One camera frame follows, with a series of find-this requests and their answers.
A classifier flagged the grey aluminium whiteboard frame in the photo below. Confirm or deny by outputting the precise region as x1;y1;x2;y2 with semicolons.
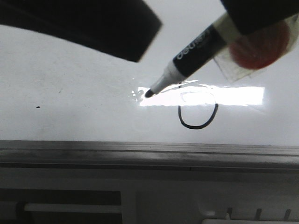
0;140;299;171

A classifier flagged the black and white whiteboard marker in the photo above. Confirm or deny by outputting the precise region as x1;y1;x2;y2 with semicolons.
145;13;241;98

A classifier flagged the red disc taped to marker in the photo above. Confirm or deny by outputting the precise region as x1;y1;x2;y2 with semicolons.
214;13;299;83

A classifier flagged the white metal table frame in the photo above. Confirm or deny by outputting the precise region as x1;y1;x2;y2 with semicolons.
0;168;299;224

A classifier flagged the white whiteboard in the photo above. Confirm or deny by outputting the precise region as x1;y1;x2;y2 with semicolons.
0;0;299;146

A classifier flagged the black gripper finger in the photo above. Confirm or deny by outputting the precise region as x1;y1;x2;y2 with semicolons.
0;0;162;62
221;0;299;35

